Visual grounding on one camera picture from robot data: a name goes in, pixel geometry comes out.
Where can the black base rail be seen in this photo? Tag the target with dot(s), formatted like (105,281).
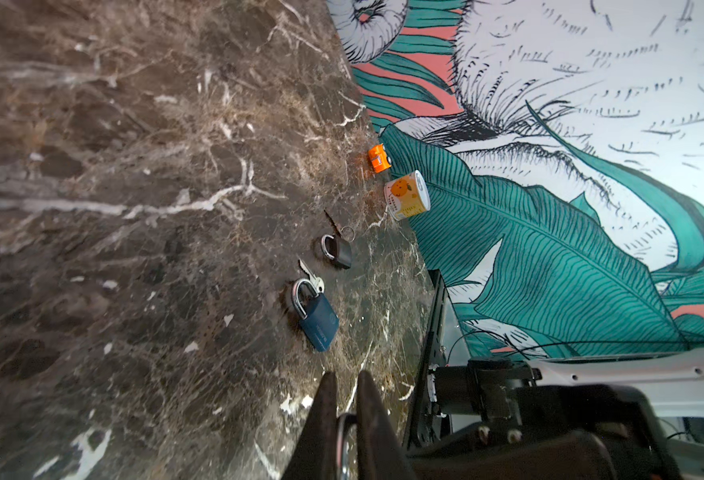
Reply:
(433,360)

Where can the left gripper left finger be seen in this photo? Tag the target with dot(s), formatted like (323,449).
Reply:
(314,454)

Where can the dark grey padlock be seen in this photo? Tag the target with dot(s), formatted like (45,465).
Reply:
(337,246)
(345,422)

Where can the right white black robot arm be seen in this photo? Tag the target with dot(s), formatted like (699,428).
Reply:
(621,417)

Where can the yellow orange can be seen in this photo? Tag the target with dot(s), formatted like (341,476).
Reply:
(407,196)

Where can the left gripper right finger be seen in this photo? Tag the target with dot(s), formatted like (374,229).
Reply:
(380,454)

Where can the orange toy car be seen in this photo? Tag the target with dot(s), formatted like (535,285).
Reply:
(379,159)

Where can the blue padlock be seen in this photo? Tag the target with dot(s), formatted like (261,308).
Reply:
(317,318)

